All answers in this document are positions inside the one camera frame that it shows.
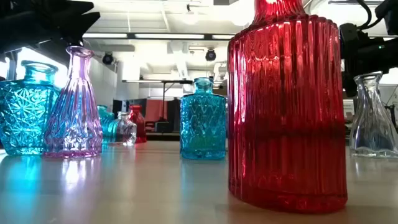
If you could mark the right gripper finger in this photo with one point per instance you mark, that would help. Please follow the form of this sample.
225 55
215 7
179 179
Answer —
349 84

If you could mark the red partition panel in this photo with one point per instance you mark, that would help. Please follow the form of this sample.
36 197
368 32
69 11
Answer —
155 110

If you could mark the large window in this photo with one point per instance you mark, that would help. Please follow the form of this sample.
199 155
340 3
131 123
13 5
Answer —
60 73

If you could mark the black box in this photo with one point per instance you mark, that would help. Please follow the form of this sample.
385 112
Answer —
163 127

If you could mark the blue zigzag-pattern glass vase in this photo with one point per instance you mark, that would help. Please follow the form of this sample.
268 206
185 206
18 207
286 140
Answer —
202 124

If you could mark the white round ceiling lamp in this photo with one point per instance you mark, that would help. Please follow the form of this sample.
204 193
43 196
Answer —
189 16

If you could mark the pink long-necked glass vase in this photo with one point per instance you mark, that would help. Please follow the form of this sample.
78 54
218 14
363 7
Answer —
74 124

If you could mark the black high table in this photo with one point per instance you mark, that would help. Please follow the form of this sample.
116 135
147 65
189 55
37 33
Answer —
174 81

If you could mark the blue starburst-cut glass vase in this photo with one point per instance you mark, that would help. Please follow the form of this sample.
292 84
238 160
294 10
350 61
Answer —
21 118

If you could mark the blue round ribbed glass vase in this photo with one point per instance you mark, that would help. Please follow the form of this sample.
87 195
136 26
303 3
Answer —
105 124

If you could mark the red square glass vase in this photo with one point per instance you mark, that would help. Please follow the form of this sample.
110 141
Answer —
140 124

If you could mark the long ceiling strip light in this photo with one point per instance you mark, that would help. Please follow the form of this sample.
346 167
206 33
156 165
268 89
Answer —
168 36

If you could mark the large red ribbed glass vase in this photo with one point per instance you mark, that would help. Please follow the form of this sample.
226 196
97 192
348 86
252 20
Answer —
286 124

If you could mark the black ceiling spot lamp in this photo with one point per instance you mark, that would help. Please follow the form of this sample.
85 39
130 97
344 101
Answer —
107 58
210 55

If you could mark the clear tall conical glass vase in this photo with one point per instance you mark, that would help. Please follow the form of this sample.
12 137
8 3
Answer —
371 124

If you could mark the clear small glass vase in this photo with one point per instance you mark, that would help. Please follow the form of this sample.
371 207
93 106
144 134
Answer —
124 130

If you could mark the dark background monitors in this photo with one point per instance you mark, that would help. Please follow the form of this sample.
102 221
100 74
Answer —
122 105

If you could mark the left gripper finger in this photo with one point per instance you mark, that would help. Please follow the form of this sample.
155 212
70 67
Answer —
82 26
68 5

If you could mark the black aluminium rig frame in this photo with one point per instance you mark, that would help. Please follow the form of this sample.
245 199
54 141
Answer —
161 137

